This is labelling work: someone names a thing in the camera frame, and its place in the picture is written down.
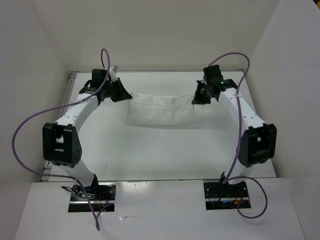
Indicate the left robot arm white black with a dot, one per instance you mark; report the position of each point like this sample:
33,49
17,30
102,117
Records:
60,140

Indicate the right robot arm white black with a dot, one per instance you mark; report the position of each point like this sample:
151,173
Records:
256,138

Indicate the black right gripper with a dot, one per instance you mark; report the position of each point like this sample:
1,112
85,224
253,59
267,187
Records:
198,99

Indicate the white pleated skirt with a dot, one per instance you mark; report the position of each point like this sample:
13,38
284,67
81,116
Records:
152,110

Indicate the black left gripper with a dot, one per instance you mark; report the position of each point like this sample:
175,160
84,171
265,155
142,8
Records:
122,94

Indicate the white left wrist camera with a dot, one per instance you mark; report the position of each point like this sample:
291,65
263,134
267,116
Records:
113,73

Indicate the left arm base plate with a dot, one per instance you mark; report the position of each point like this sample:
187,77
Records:
104,201

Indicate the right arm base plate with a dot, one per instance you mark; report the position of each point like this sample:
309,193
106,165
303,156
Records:
220,197

